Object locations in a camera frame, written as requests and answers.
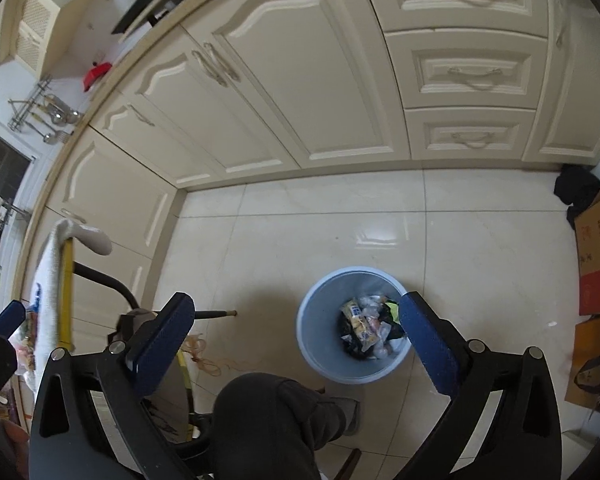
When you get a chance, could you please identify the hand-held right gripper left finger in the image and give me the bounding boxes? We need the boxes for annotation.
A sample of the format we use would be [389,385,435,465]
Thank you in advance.
[28,290,201,480]

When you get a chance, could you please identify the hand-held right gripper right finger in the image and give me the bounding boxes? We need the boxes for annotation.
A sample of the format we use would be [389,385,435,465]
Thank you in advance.
[397,291,563,480]

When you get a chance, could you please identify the clear plastic bag red bits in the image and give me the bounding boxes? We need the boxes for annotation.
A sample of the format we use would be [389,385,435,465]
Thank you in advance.
[7,310,43,391]

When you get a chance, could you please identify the yellow white snack packet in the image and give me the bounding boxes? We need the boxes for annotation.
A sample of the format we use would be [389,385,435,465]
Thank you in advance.
[347,300,381,353]

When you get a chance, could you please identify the blue trash bin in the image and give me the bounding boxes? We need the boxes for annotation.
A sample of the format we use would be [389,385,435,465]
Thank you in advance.
[296,268,413,386]

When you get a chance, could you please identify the grey slipper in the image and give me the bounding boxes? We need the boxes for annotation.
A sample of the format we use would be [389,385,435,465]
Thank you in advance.
[330,397,362,436]

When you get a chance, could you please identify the steel faucet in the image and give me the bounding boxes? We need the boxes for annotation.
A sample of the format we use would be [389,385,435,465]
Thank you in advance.
[0,200,31,222]

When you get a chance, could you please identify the person's leg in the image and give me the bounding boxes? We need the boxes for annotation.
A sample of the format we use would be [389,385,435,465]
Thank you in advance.
[212,372,351,480]

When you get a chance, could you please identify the kitchen window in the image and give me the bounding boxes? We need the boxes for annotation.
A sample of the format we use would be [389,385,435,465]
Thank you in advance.
[0,120,36,196]

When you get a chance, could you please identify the brown paper bag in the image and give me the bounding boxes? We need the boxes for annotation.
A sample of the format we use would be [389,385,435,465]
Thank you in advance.
[565,315,600,413]

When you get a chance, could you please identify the hanging steel spatula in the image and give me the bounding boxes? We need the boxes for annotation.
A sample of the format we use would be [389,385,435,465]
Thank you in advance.
[42,129,76,146]

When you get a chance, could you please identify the cardboard box red print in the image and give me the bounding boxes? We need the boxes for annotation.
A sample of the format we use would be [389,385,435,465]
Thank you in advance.
[574,189,600,317]

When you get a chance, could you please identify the hanging steel skimmer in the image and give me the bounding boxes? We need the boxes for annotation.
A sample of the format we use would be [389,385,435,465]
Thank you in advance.
[50,95,83,125]

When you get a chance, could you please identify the black cloth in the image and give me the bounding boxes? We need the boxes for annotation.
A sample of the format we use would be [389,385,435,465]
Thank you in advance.
[553,164,600,221]

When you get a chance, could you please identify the black glass gas stove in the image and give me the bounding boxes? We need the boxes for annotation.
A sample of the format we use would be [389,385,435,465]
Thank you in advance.
[112,0,206,36]

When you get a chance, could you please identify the brown string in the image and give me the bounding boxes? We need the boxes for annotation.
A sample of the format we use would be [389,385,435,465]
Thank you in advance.
[182,335,251,377]

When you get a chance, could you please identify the black metal table frame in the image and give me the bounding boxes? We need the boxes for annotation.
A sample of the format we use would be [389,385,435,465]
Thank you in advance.
[72,261,238,321]

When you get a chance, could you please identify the wall utensil rack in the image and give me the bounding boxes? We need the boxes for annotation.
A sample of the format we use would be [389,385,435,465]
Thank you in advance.
[7,77,83,133]

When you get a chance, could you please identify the cream lattice wall cabinet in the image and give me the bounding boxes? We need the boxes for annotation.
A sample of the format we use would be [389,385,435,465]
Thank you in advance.
[0,0,106,76]

